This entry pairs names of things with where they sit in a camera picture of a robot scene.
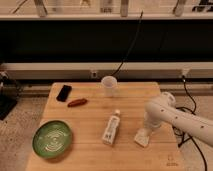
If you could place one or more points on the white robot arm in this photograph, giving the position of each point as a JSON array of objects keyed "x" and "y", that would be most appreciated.
[{"x": 162, "y": 109}]

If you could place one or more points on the green plate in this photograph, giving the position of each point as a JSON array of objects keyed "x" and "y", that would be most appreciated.
[{"x": 52, "y": 139}]

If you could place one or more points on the white wall socket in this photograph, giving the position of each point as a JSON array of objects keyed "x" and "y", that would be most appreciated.
[{"x": 94, "y": 74}]

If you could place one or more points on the brown sausage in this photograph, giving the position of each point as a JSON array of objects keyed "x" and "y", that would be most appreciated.
[{"x": 77, "y": 102}]

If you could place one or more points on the black object at left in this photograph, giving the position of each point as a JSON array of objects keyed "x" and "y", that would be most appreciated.
[{"x": 7, "y": 103}]

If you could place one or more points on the white plastic bottle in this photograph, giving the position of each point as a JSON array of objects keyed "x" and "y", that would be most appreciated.
[{"x": 111, "y": 129}]

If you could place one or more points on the white sponge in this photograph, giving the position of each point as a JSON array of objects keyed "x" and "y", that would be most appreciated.
[{"x": 142, "y": 137}]

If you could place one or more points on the black smartphone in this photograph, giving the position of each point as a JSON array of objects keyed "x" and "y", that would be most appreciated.
[{"x": 64, "y": 92}]

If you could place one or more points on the translucent plastic cup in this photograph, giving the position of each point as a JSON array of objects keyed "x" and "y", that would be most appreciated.
[{"x": 109, "y": 84}]

